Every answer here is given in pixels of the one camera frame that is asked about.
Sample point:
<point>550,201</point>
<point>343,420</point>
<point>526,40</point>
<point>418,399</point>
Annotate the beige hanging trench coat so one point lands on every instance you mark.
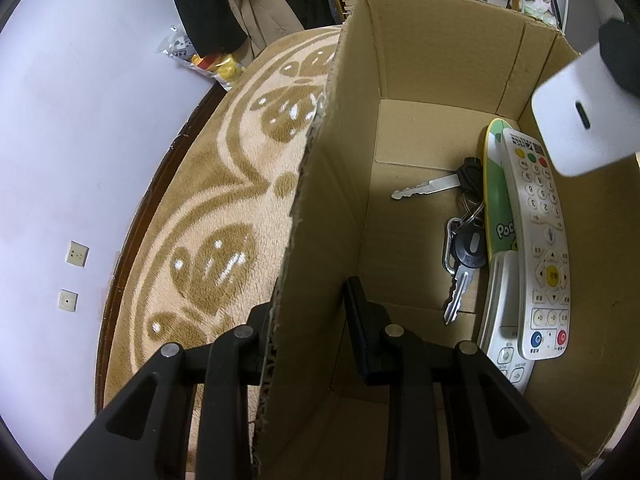
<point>264,22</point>

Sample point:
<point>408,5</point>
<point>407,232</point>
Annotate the white power adapter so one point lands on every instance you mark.
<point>586,119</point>

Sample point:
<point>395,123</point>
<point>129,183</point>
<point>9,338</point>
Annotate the white air conditioner remote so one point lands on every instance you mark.
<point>498,336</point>

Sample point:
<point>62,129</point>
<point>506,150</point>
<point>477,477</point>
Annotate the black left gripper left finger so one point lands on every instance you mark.
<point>144,432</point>

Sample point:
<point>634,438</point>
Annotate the white wall socket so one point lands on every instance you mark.
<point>67,300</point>
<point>77,254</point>

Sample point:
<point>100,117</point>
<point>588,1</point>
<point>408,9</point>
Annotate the keys with black heads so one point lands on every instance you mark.
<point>465,249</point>

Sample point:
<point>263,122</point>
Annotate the upper white wall socket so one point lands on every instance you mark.
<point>77,254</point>

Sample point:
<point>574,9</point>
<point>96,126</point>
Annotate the clear plastic snack bag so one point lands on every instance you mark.
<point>225,69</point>

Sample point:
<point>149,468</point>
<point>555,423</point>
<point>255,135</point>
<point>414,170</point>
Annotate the black hanging coat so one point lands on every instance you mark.
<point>211,26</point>

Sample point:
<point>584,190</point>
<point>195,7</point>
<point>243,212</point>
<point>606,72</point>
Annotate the green white snack box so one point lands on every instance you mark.
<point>499,226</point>

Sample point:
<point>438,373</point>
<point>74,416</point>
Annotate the brown cardboard box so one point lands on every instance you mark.
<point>411,91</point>

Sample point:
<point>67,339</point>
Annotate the beige floral patterned rug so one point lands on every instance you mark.
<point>214,247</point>

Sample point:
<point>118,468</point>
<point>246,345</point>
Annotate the lower white wall socket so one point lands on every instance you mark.
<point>67,300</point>

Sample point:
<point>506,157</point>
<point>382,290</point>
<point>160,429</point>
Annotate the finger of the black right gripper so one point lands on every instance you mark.
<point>619,46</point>

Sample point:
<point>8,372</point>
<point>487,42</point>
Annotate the white remote with coloured buttons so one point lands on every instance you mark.
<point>545,298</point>

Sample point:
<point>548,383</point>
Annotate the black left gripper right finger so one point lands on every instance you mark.
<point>451,413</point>

